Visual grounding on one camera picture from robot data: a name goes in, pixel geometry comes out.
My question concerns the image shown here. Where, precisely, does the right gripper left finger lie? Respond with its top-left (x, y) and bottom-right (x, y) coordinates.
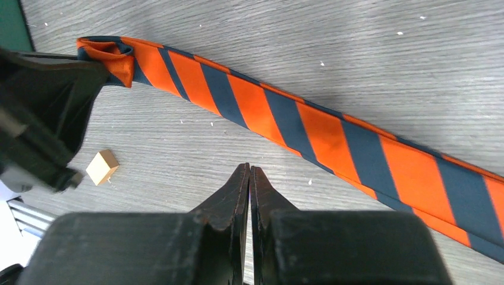
top-left (18, 163), bottom-right (250, 284)

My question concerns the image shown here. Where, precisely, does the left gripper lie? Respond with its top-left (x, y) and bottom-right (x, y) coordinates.
top-left (1, 49), bottom-right (109, 193)

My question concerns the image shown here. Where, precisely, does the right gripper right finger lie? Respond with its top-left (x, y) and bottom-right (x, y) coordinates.
top-left (250, 167), bottom-right (452, 284)

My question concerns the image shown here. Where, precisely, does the orange navy striped tie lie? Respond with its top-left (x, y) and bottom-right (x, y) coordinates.
top-left (77, 36), bottom-right (503, 262)

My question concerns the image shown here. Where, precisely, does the green compartment tray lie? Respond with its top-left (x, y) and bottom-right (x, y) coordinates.
top-left (1, 0), bottom-right (35, 52)

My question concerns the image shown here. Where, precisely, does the small wooden block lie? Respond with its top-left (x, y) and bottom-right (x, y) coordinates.
top-left (86, 149), bottom-right (119, 186)

